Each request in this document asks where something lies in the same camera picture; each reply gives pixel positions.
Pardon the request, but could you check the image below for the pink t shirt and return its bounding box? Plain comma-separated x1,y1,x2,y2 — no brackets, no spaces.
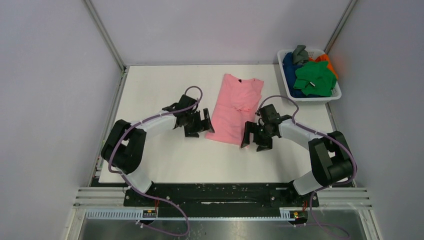
205,73,264,146

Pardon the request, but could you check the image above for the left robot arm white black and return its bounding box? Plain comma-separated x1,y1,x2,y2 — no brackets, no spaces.
100,94,215,194

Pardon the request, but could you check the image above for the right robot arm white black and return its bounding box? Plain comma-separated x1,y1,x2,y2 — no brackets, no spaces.
240,104,355,199

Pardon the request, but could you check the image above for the blue t shirt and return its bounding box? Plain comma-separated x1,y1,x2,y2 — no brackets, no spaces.
282,52,321,98

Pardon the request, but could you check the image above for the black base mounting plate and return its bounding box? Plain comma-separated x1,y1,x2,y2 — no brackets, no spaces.
123,183,320,213

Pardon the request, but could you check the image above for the green t shirt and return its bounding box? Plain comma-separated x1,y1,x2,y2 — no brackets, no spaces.
293,61,337,97

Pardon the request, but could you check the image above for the grey t shirt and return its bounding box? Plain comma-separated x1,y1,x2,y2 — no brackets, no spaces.
292,45,309,65

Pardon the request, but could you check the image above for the white plastic laundry basket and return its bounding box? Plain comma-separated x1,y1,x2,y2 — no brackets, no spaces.
276,49,342,105

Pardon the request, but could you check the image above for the orange t shirt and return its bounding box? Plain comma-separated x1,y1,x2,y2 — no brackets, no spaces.
308,53,339,80

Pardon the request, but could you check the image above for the white slotted cable duct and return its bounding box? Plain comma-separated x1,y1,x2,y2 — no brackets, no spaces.
85,207,309,222

